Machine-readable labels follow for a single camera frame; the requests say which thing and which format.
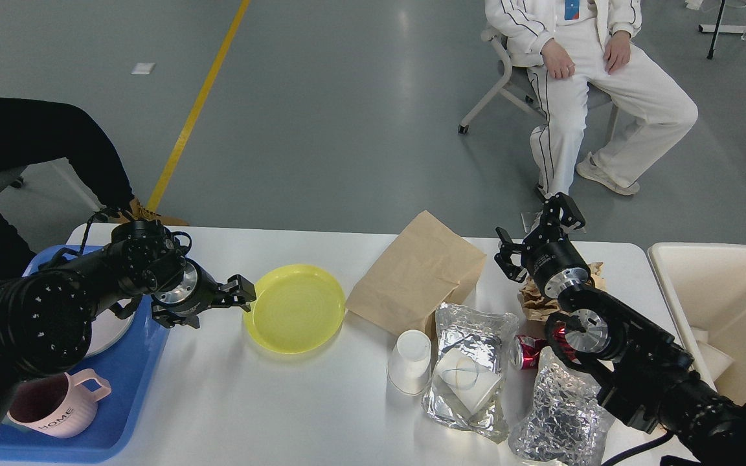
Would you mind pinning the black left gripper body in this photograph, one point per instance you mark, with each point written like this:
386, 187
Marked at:
194, 293

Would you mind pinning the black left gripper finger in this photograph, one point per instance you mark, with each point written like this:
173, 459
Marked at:
237, 292
169, 320

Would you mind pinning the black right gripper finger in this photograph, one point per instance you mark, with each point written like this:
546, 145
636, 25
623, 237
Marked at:
559, 216
511, 256

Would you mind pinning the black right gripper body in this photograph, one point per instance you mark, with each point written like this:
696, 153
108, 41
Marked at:
555, 267

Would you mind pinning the yellow round plastic plate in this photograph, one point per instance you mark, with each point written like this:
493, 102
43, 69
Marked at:
298, 309

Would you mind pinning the pink ribbed mug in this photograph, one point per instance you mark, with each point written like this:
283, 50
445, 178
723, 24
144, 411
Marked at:
61, 406

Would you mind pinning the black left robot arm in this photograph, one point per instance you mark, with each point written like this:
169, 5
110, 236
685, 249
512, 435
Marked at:
46, 317

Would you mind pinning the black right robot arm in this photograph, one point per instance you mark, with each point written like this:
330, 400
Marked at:
646, 380

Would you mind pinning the crumpled brown paper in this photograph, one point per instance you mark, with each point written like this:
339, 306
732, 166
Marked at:
537, 307

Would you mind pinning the blue plastic tray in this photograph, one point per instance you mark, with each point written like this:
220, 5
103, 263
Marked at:
128, 365

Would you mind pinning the brown paper bag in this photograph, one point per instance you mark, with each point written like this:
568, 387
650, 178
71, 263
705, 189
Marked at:
425, 266

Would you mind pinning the crushed red soda can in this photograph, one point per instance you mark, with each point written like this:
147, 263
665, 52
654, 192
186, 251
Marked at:
525, 351

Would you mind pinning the silver foil pouch with paper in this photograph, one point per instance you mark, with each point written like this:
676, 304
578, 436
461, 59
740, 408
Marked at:
469, 374

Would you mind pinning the white wheeled chair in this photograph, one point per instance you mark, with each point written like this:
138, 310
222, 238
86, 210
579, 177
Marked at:
514, 86

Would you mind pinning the white paper cup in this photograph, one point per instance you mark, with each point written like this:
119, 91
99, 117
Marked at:
408, 367

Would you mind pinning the crumpled silver foil bag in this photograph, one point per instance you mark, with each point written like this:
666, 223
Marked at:
565, 422

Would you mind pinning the beige plastic bin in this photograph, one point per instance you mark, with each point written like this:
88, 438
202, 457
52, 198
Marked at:
704, 285

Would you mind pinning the person in black trousers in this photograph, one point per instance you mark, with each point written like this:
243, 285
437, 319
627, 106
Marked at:
35, 131

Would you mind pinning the white stand base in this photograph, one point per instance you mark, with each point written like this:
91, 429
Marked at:
718, 25

